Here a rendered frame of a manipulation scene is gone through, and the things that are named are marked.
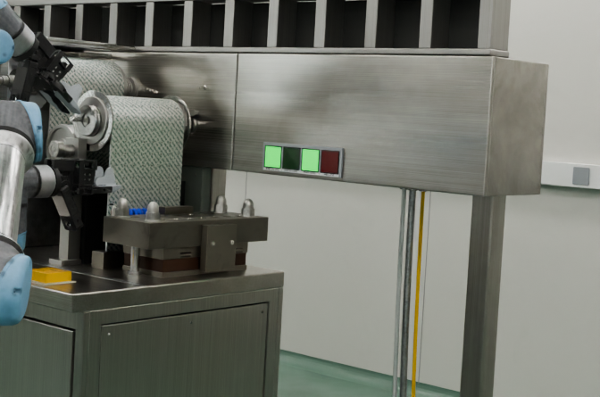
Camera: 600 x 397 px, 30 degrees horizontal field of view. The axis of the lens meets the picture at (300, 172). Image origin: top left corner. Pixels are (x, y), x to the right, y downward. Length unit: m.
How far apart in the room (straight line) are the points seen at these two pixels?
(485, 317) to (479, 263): 0.12
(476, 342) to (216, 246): 0.65
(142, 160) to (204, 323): 0.44
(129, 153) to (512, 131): 0.92
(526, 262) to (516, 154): 2.55
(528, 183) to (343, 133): 0.44
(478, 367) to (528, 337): 2.43
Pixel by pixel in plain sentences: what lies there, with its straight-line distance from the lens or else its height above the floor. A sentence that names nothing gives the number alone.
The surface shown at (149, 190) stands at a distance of 2.80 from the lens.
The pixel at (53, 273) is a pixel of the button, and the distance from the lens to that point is 2.47.
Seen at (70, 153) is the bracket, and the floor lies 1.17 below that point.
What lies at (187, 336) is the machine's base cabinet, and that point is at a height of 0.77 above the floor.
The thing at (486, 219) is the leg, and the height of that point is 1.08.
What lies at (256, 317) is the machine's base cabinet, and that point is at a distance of 2.76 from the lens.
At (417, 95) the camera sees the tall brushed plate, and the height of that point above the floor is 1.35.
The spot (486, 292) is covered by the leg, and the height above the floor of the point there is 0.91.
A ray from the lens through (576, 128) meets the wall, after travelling 4.91.
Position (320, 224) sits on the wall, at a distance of 5.69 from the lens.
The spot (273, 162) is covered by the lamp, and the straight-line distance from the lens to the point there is 2.76.
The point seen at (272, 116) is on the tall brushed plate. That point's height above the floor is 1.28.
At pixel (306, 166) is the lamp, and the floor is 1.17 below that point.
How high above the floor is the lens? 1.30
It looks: 3 degrees down
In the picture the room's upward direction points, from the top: 3 degrees clockwise
